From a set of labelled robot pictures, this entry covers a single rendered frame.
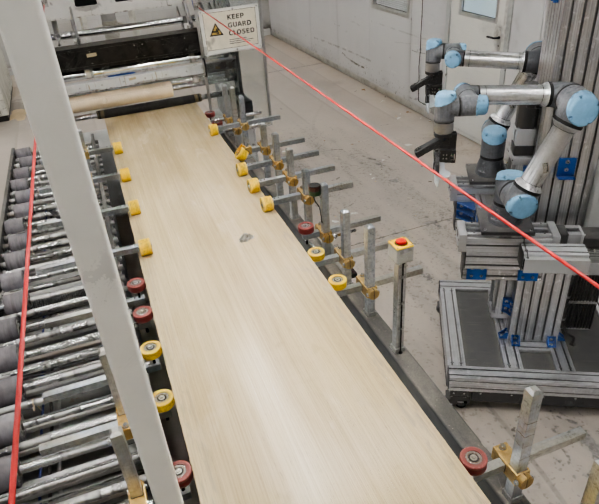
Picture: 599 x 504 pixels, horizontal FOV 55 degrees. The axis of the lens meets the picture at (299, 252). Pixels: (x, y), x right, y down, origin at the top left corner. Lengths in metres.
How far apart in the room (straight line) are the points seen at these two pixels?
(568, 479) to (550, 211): 1.22
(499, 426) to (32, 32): 2.83
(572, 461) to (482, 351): 0.65
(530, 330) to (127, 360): 2.59
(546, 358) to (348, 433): 1.63
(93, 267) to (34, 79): 0.27
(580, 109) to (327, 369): 1.31
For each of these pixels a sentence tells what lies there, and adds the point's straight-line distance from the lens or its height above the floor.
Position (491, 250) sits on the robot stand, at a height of 0.92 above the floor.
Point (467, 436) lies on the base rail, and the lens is 2.19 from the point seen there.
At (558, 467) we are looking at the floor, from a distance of 3.10.
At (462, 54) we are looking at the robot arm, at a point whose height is 1.64.
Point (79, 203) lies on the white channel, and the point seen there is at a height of 2.02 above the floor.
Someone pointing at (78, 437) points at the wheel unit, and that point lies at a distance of 2.15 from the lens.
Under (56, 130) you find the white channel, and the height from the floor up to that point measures 2.12.
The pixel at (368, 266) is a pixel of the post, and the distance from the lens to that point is 2.46.
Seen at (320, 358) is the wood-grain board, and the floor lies 0.90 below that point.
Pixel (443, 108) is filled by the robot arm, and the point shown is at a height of 1.62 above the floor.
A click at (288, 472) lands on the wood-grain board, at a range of 1.82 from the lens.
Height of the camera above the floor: 2.35
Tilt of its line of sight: 32 degrees down
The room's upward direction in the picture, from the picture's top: 5 degrees counter-clockwise
